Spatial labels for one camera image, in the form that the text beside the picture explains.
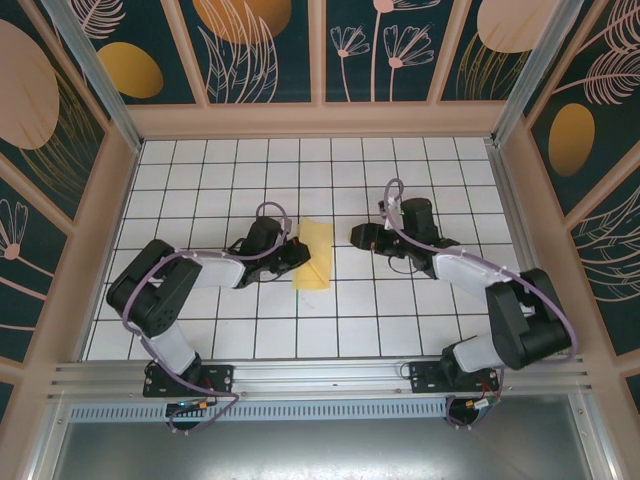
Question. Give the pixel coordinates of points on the yellow cloth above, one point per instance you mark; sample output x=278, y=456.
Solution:
x=320, y=250

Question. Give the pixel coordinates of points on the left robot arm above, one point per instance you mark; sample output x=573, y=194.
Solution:
x=150, y=295

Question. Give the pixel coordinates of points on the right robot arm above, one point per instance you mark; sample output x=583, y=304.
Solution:
x=520, y=320

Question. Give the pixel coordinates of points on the grey metal sheet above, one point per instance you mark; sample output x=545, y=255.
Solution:
x=320, y=450

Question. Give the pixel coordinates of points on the aluminium side rail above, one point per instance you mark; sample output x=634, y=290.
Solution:
x=525, y=225

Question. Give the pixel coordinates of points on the aluminium mounting rail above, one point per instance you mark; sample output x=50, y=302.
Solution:
x=320, y=375

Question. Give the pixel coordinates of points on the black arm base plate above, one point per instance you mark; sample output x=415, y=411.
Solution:
x=220, y=380
x=425, y=377

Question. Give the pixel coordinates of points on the aluminium corner post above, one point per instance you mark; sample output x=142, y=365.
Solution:
x=95, y=70
x=540, y=55

